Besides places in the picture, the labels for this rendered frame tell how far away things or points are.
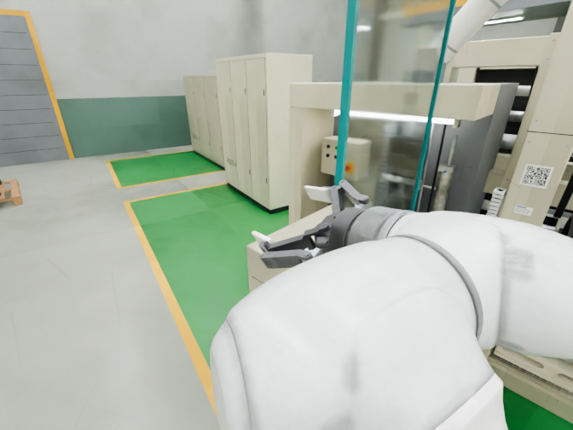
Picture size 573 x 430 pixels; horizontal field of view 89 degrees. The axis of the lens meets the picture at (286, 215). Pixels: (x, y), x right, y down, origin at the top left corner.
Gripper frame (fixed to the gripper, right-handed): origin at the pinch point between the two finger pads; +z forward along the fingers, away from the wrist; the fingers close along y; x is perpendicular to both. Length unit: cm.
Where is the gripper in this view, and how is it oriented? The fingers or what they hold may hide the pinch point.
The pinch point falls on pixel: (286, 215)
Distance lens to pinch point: 54.5
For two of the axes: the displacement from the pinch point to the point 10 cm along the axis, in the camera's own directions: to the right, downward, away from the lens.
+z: -5.2, -1.6, 8.4
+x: -4.8, -7.6, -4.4
